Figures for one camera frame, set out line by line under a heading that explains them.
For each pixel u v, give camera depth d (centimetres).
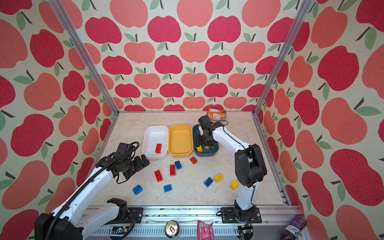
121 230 71
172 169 88
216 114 115
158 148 98
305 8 69
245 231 72
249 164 49
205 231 69
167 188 83
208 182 84
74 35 79
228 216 73
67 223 40
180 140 105
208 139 78
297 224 68
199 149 95
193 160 93
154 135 104
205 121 75
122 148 64
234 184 83
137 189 81
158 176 85
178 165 91
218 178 86
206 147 98
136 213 75
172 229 62
